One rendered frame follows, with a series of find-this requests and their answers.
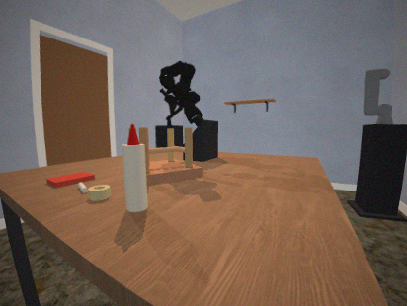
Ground white glue bottle with red cap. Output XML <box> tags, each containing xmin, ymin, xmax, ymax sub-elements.
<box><xmin>122</xmin><ymin>124</ymin><xmax>148</xmax><ymax>212</ymax></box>

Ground red rectangular block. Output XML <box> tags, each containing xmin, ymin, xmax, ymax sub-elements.
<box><xmin>46</xmin><ymin>172</ymin><xmax>95</xmax><ymax>188</ymax></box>

